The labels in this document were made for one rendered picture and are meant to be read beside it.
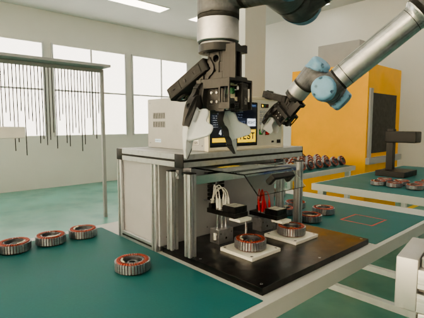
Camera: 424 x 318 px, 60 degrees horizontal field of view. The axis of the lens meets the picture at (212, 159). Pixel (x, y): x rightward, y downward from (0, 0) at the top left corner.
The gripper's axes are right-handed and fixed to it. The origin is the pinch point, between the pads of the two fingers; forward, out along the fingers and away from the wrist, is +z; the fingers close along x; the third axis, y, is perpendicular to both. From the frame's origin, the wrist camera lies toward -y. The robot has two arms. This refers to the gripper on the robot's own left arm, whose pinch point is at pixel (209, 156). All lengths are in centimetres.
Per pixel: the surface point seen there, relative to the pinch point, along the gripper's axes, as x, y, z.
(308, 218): 106, -26, 38
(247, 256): 45, -20, 37
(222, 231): 53, -37, 34
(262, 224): 75, -33, 35
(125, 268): 14, -45, 38
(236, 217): 51, -29, 27
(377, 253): 92, 8, 43
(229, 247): 48, -30, 37
